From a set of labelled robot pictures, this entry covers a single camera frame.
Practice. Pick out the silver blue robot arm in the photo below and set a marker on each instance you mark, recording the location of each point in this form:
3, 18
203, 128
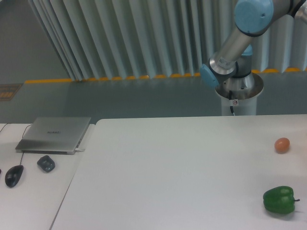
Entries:
229, 70

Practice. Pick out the green bell pepper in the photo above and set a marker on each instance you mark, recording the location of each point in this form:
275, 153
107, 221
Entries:
280, 200

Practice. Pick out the silver closed laptop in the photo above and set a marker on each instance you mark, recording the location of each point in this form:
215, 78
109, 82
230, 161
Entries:
54, 134

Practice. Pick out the white pleated curtain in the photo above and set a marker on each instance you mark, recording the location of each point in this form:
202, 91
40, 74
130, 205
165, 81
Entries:
124, 39

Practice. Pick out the dark grey small device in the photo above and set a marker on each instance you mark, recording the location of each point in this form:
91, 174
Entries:
46, 164

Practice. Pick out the brown egg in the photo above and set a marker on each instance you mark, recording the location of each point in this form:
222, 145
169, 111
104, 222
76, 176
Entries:
282, 145

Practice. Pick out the black computer mouse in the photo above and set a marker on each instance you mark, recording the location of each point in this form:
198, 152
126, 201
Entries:
13, 175

